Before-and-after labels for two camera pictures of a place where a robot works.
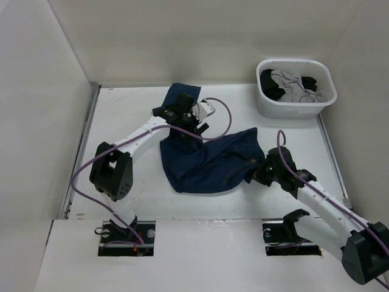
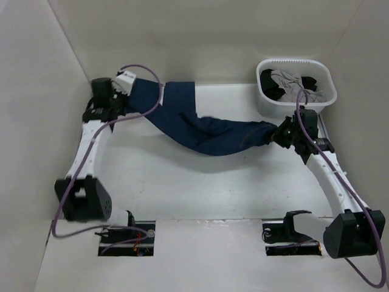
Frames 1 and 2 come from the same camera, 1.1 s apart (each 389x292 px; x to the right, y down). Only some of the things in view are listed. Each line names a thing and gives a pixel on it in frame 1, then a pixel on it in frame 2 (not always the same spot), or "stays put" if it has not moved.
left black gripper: [202, 128] to [126, 97]
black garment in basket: [272, 90] stays put
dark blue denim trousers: [205, 166] to [170, 109]
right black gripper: [258, 174] to [276, 134]
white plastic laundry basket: [316, 69] stays put
